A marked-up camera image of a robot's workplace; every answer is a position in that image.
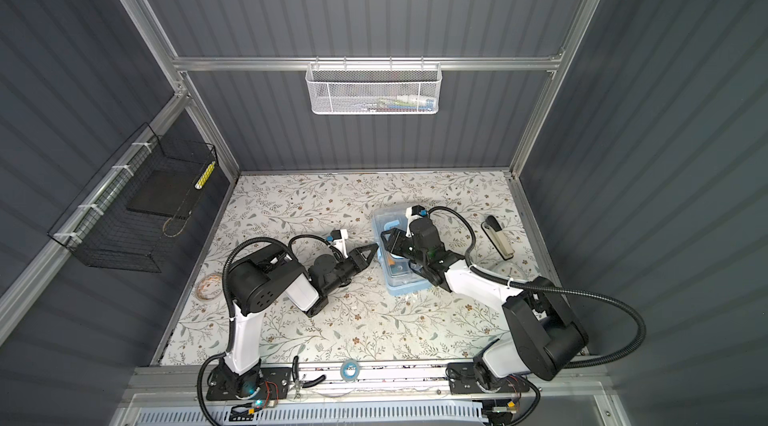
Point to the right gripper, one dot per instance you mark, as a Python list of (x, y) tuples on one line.
[(394, 234)]

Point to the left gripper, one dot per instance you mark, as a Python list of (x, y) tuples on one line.
[(356, 254)]

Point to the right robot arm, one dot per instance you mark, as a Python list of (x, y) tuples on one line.
[(544, 333)]

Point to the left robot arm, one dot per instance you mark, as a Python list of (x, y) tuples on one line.
[(256, 274)]

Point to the black stapler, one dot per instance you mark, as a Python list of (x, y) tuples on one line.
[(495, 233)]

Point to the blue tape roll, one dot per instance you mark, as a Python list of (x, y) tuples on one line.
[(350, 370)]

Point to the brown tape roll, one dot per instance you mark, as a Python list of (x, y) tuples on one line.
[(209, 288)]

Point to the yellow marker in basket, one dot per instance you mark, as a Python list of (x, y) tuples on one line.
[(206, 174)]

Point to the white wire mesh basket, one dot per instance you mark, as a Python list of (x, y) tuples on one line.
[(391, 91)]

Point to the black wire basket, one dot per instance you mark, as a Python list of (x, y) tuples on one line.
[(133, 217)]

